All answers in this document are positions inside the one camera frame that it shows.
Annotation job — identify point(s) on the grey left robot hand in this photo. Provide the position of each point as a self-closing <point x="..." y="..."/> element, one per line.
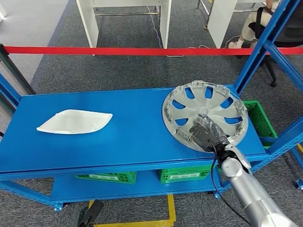
<point x="82" y="219"/>

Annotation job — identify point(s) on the grey plastic wheel hubcap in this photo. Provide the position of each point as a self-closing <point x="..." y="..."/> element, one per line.
<point x="196" y="106"/>

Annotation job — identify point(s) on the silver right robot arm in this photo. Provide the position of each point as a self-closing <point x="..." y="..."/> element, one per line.
<point x="248" y="191"/>

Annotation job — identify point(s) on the white curved plastic part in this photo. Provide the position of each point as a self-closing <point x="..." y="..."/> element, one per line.
<point x="75" y="122"/>

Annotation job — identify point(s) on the blue metal shelf rack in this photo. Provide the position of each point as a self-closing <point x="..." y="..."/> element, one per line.
<point x="130" y="125"/>

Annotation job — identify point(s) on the black rack caster wheel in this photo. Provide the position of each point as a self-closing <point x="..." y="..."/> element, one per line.
<point x="66" y="206"/>
<point x="210" y="193"/>

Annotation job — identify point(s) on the red barrier belt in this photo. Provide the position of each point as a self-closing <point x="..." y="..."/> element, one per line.
<point x="118" y="51"/>

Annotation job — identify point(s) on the white desk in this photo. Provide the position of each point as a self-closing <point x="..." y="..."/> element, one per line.
<point x="88" y="22"/>
<point x="221" y="22"/>

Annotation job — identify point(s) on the white floor box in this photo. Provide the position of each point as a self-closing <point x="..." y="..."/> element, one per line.
<point x="1" y="12"/>

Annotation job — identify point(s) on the person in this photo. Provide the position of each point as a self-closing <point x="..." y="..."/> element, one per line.
<point x="251" y="25"/>

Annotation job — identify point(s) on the black office chair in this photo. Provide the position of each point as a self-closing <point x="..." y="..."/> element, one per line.
<point x="293" y="34"/>

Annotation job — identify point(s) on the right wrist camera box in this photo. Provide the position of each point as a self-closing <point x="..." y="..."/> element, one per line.
<point x="201" y="136"/>

